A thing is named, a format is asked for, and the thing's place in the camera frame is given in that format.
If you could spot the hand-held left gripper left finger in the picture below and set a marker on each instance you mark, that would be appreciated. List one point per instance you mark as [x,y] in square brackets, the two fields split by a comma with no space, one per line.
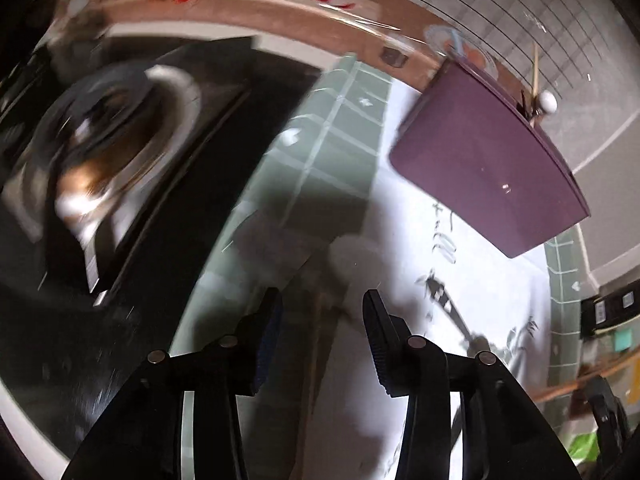
[267,340]

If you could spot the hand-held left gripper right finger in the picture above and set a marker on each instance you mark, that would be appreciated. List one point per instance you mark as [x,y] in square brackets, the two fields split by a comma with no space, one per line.
[377,345]

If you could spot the green bag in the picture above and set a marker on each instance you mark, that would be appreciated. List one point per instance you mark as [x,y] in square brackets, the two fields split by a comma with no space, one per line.
[585,447]

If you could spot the long dark spoon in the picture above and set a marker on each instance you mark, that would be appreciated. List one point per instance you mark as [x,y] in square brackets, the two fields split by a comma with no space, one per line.
[450,310]

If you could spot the teal-lidded jar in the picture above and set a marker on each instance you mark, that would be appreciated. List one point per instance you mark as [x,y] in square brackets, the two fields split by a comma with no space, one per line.
[622,341]

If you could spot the purple utensil holder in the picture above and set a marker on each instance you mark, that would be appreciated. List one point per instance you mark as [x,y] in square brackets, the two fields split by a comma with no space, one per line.
[475,160]

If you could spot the wooden chopstick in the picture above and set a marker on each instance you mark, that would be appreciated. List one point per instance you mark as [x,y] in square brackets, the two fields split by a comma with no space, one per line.
[535,75]
[565,388]

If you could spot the dark sauce bottle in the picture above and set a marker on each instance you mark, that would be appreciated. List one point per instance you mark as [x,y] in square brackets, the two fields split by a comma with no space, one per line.
[610,310]

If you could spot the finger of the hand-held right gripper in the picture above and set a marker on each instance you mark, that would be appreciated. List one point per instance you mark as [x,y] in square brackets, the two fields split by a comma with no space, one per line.
[605,410]

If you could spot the green and white tablecloth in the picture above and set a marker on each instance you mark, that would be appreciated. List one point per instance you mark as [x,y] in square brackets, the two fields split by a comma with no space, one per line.
[400,220]

